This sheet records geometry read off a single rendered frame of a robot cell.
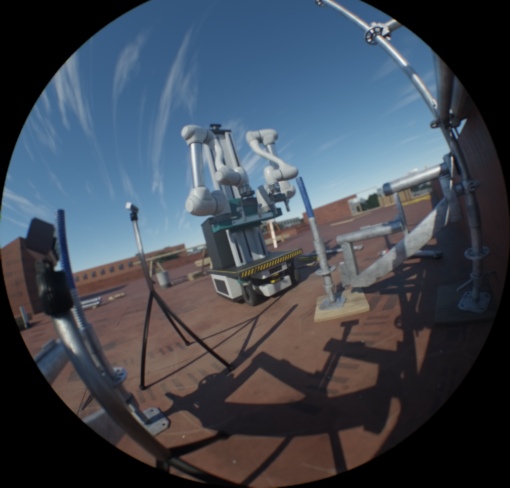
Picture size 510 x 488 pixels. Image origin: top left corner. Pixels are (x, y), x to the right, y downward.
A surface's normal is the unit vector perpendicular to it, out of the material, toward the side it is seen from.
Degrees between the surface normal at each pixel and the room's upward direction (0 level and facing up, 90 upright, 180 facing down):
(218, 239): 90
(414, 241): 90
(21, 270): 90
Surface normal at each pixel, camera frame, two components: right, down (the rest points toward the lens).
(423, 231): -0.80, 0.22
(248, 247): 0.48, -0.17
